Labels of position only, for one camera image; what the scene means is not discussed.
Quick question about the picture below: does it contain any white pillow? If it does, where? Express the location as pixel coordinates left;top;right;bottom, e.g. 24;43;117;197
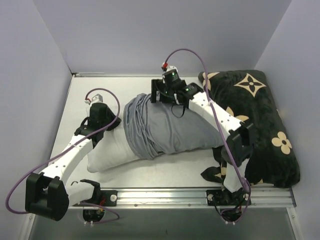
87;121;139;173

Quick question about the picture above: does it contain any grey pillowcase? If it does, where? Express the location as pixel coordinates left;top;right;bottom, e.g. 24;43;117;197
123;93;223;160

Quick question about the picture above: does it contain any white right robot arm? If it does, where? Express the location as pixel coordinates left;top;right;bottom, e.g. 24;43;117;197
151;68;255;205

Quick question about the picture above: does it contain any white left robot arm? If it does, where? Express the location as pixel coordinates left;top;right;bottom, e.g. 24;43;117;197
25;102;121;221

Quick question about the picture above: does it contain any black flower-patterned pillow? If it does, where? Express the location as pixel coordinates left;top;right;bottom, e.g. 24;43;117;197
198;70;301;188

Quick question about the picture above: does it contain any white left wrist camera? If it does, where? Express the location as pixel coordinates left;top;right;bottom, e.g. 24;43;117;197
84;94;103;106

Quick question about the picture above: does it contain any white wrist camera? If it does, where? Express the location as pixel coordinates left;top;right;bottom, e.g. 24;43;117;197
84;94;103;106
161;62;178;73

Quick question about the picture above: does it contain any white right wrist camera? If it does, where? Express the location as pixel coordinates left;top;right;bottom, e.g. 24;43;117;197
161;62;178;73

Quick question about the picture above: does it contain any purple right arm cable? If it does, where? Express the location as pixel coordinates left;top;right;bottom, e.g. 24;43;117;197
162;48;252;223

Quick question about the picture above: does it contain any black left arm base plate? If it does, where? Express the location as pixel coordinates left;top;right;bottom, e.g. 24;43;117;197
80;189;118;207

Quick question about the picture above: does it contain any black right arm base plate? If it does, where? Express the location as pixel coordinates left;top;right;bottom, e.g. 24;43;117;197
205;188;251;207

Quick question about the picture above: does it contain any aluminium mounting rail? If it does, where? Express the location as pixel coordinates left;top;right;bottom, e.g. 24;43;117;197
66;185;296;209

